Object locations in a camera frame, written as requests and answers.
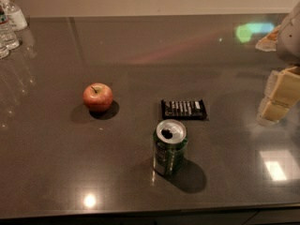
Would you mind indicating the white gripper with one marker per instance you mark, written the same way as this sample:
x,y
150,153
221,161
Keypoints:
x,y
291,39

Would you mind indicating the red apple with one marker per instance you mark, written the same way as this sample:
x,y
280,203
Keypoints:
x,y
97,97

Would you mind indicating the black snack bar wrapper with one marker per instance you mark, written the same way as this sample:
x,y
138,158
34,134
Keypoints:
x,y
183,109

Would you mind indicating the green soda can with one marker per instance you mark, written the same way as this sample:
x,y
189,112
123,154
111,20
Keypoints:
x,y
170,139

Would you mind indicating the white-label sanitizer bottle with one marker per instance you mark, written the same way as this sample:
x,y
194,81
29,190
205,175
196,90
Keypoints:
x,y
14,14

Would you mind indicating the clear water bottle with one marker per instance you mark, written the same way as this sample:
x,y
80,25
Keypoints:
x,y
6,32

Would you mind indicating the clear bottle at edge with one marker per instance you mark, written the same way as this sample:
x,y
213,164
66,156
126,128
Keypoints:
x,y
4,52

